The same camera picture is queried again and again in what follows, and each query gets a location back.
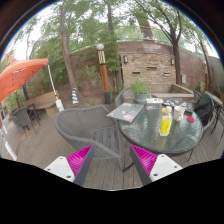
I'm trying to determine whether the black metal chair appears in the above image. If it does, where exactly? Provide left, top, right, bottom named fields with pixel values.
left=210, top=99, right=224, bottom=144

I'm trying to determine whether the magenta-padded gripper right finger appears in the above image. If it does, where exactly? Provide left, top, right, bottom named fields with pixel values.
left=128, top=144, right=184, bottom=186

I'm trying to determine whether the white sticker sheet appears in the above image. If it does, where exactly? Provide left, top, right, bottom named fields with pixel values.
left=145, top=97, right=165, bottom=105

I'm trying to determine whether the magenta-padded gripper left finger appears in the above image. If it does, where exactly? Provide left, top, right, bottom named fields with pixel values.
left=44, top=144, right=97, bottom=187

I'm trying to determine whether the black laptop with stickers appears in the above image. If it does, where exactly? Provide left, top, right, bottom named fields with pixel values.
left=162, top=97, right=194, bottom=113

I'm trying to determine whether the yellow-labelled clear drink bottle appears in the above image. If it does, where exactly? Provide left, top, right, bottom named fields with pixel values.
left=159, top=105, right=174, bottom=137

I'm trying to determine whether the orange patio umbrella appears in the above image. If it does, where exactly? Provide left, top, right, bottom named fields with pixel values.
left=0, top=58, right=65, bottom=113

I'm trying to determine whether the green plant in blue pot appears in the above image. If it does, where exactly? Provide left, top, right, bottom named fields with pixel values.
left=129, top=78, right=151, bottom=104

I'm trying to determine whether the grey laptop with stickers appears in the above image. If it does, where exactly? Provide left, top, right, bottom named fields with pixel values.
left=106, top=102, right=145, bottom=124

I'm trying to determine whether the yellow blue striped cone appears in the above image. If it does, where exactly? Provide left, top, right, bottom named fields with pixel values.
left=71, top=87, right=80, bottom=105

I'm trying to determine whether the white ceramic mug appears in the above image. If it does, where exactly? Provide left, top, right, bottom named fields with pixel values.
left=173, top=105, right=186, bottom=122

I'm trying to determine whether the black jacket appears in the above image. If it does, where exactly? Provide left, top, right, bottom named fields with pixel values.
left=194, top=93, right=215, bottom=127

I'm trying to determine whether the wooden bench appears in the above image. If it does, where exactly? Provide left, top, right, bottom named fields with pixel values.
left=24, top=90, right=59, bottom=118

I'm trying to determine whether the forked trunk tree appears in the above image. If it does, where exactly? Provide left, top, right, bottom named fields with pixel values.
left=133, top=0, right=214, bottom=86

